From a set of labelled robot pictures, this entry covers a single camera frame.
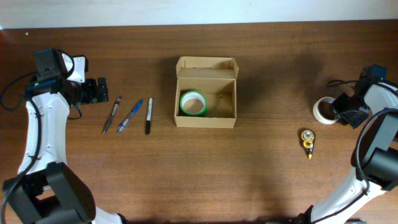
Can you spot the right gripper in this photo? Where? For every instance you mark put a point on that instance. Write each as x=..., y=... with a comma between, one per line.
x=343, y=109

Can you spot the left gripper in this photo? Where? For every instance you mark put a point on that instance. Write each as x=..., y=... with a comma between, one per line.
x=101, y=90

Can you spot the white masking tape roll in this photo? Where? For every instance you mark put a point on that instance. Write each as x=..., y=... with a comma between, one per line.
x=323, y=112

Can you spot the green tape roll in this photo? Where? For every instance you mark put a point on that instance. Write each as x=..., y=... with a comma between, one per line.
x=193, y=103

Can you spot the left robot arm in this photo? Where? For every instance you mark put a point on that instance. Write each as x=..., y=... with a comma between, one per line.
x=45, y=189

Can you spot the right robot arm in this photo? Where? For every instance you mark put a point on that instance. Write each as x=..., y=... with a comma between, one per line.
x=374, y=162

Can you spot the black gel pen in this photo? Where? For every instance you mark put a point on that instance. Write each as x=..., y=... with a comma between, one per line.
x=112, y=114

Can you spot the blue gel pen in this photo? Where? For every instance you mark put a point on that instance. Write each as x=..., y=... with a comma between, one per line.
x=134, y=110

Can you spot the black sharpie marker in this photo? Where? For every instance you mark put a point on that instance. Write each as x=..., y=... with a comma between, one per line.
x=149, y=116

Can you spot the open cardboard box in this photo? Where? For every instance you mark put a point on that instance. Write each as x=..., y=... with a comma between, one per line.
x=216, y=79

